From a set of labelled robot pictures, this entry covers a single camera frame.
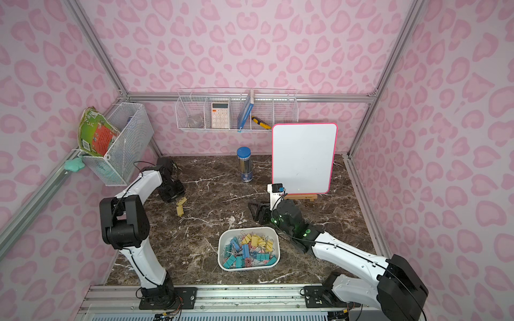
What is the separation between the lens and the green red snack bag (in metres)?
0.68

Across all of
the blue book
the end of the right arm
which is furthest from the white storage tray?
the blue book

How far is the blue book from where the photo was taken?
87 centimetres

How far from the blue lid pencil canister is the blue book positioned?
0.10 meters

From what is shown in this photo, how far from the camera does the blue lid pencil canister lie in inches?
38.2

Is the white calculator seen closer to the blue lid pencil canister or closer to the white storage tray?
the blue lid pencil canister

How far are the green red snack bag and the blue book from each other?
526 millimetres

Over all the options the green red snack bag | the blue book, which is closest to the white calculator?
the blue book

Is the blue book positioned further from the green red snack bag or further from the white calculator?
the green red snack bag

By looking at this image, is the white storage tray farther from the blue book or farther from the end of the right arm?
the blue book

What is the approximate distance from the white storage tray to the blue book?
483 mm

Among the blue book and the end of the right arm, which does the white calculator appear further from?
the end of the right arm

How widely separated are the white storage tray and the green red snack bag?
1.88ft

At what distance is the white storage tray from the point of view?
79cm

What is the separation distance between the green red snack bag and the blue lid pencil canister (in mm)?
524
